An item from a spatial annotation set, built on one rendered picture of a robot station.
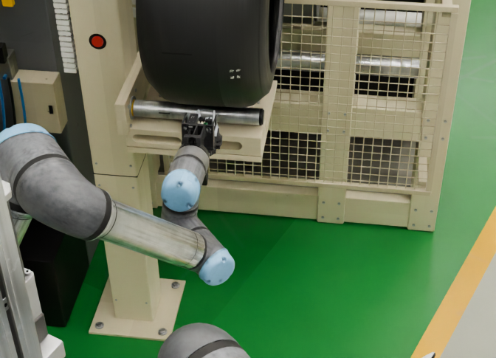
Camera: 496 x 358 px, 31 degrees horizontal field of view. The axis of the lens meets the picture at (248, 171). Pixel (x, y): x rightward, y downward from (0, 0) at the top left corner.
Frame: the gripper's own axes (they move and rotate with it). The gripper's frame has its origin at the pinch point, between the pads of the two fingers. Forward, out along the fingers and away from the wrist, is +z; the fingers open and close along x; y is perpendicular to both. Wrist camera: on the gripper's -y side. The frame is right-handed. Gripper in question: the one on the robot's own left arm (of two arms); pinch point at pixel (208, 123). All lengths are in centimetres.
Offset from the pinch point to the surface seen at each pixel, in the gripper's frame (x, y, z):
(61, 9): 42, 16, 23
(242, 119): -5.5, -7.8, 17.7
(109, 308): 42, -95, 40
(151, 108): 18.2, -6.9, 17.9
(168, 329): 21, -96, 34
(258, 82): -10.6, 7.3, 8.7
